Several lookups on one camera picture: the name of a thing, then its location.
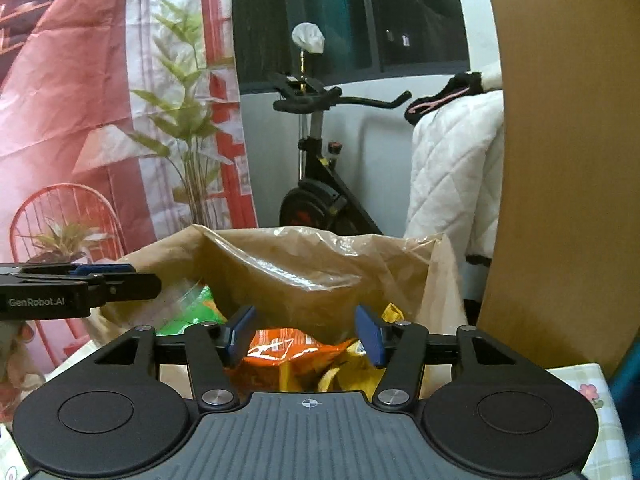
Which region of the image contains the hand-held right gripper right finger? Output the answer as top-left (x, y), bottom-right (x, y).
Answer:
top-left (353, 303), bottom-right (521, 413)

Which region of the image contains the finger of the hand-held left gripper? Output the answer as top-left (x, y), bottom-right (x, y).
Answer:
top-left (86, 273), bottom-right (162, 307)
top-left (20, 263), bottom-right (136, 279)

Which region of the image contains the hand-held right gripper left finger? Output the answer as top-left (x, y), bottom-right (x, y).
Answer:
top-left (93, 304), bottom-right (258, 414)

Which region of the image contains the yellow snack bag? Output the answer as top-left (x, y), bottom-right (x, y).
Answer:
top-left (279, 302), bottom-right (407, 394)

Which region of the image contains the orange snack bag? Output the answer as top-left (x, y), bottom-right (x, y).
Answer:
top-left (224, 327), bottom-right (357, 392)

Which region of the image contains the green snack bag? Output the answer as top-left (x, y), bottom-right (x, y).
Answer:
top-left (155, 284), bottom-right (229, 337)

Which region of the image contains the brown paper bag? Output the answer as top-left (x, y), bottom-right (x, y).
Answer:
top-left (99, 224), bottom-right (469, 392)

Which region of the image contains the black exercise bike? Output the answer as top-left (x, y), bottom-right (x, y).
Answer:
top-left (267, 72), bottom-right (414, 237)

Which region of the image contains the printed backdrop cloth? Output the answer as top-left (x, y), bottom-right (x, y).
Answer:
top-left (0, 0), bottom-right (259, 411)

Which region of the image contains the white quilted blanket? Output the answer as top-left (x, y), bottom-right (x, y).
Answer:
top-left (404, 87), bottom-right (507, 262)

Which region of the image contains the checked tablecloth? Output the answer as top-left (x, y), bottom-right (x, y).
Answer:
top-left (0, 341), bottom-right (627, 480)

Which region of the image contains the black pink garment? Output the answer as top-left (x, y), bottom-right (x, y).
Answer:
top-left (403, 72), bottom-right (484, 127)

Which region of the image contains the brown wooden board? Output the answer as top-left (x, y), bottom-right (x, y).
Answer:
top-left (474, 0), bottom-right (640, 377)

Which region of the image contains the white plastic bag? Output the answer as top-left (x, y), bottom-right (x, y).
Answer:
top-left (291, 22), bottom-right (326, 56)

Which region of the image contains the dark window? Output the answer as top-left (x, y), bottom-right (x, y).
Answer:
top-left (227, 0), bottom-right (472, 96)

